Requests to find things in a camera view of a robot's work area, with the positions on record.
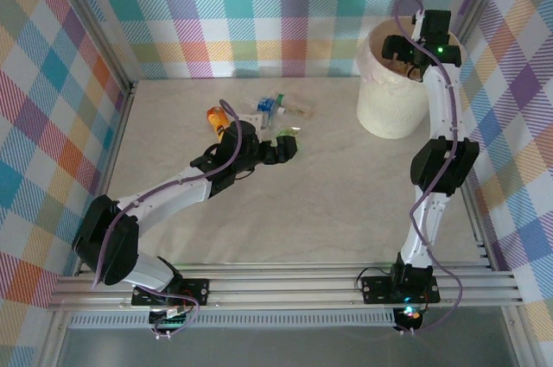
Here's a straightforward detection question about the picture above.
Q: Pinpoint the green label plastic bottle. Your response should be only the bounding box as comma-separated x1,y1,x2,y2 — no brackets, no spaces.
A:
276,127,300,148

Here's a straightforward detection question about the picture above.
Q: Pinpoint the orange juice bottle yellow cap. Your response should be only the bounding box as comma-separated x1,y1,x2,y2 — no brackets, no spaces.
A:
205,105,231,140

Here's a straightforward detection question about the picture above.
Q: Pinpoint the cream round bin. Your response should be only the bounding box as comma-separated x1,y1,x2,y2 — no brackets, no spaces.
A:
356,16,466,140

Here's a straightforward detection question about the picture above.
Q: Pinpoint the clear bottle green cap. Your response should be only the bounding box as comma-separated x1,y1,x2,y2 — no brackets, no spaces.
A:
276,91,316,120

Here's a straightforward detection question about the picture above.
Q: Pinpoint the clear bottle blue label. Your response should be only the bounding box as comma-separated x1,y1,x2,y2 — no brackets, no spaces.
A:
240,95,280,120

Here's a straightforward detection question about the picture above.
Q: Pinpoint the plaid cloth backdrop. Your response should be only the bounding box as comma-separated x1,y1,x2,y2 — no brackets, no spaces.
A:
453,0,553,367
0,0,130,367
55,0,498,81

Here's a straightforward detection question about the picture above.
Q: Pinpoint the green left controller board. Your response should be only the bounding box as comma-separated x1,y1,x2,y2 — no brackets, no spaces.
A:
148,305,194,340

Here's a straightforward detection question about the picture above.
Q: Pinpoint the right controller board with LED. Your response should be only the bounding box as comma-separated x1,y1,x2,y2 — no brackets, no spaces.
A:
395,304,427,336

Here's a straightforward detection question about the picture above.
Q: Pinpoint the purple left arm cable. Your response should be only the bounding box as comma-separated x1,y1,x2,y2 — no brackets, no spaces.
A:
91,98,243,340

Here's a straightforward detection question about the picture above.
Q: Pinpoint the aluminium side rail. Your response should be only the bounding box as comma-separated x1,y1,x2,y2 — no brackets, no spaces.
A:
457,185,498,273
75,81,139,277

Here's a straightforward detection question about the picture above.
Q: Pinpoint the aluminium front rail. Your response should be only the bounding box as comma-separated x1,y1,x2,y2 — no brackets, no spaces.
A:
47,271,524,312

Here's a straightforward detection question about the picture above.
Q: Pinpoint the grey slotted cable duct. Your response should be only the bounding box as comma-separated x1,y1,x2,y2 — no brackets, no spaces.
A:
68,313,398,329

